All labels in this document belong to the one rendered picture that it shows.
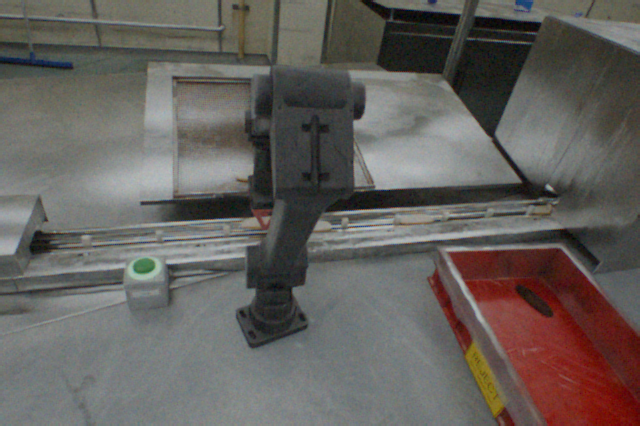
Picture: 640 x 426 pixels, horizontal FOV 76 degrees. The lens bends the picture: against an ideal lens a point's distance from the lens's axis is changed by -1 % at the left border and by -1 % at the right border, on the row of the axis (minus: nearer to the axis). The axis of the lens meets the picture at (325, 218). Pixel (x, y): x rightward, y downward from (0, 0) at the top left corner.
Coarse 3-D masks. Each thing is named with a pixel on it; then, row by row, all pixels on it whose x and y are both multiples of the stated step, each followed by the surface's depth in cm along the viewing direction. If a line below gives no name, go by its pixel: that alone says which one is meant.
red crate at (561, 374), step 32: (480, 288) 93; (512, 288) 95; (544, 288) 96; (448, 320) 84; (512, 320) 87; (544, 320) 88; (512, 352) 81; (544, 352) 82; (576, 352) 83; (544, 384) 76; (576, 384) 77; (608, 384) 78; (544, 416) 71; (576, 416) 72; (608, 416) 72
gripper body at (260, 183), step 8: (248, 176) 89; (256, 176) 83; (264, 176) 82; (256, 184) 84; (264, 184) 83; (256, 192) 85; (264, 192) 84; (272, 192) 85; (256, 200) 83; (264, 200) 83; (272, 200) 84
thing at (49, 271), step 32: (448, 224) 104; (480, 224) 106; (512, 224) 108; (544, 224) 110; (32, 256) 78; (64, 256) 79; (96, 256) 80; (128, 256) 81; (192, 256) 84; (224, 256) 85; (320, 256) 92; (352, 256) 94; (0, 288) 75; (32, 288) 76
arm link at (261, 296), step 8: (264, 280) 69; (272, 280) 70; (280, 280) 70; (288, 280) 70; (256, 288) 72; (264, 288) 70; (272, 288) 74; (280, 288) 74; (256, 296) 72; (264, 296) 70; (272, 296) 71; (280, 296) 71
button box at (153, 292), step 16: (144, 256) 78; (160, 256) 78; (128, 272) 74; (160, 272) 75; (128, 288) 73; (144, 288) 74; (160, 288) 75; (128, 304) 75; (144, 304) 76; (160, 304) 77
